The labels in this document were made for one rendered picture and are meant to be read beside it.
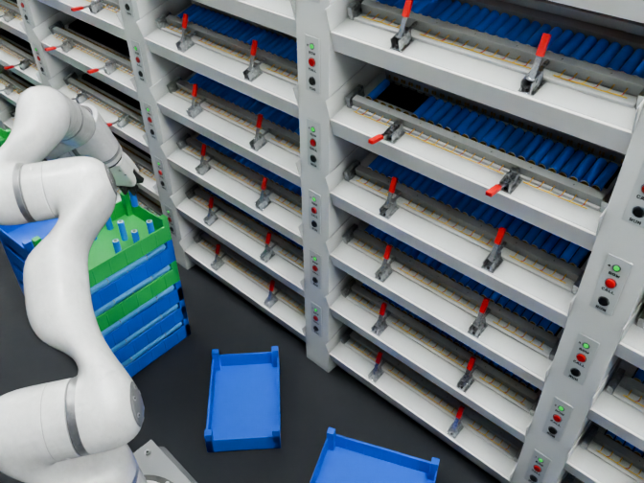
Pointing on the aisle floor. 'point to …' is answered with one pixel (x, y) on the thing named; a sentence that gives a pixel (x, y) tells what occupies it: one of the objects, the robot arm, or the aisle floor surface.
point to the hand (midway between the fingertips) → (128, 187)
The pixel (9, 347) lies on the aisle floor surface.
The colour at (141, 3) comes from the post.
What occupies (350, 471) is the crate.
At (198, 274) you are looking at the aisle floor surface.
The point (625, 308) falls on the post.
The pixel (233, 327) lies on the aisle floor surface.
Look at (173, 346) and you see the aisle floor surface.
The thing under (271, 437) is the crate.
